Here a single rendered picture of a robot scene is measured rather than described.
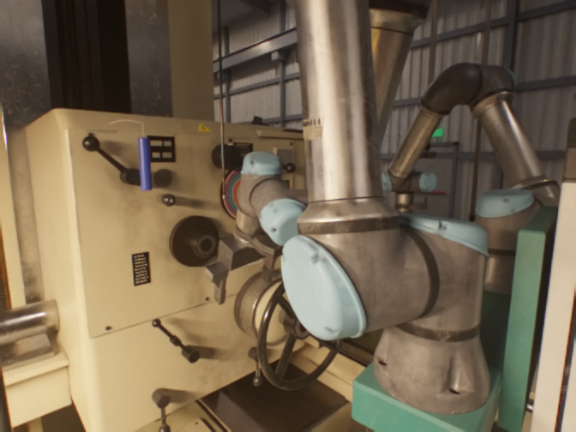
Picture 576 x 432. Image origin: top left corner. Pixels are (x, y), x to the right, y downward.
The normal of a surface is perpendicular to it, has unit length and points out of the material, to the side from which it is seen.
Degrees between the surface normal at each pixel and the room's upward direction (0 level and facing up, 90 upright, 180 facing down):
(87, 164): 90
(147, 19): 90
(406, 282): 77
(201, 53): 90
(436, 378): 73
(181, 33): 90
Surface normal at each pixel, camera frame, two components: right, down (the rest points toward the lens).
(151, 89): 0.67, 0.11
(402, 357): -0.76, -0.21
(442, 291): 0.42, 0.27
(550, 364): -0.65, 0.12
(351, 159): 0.04, 0.00
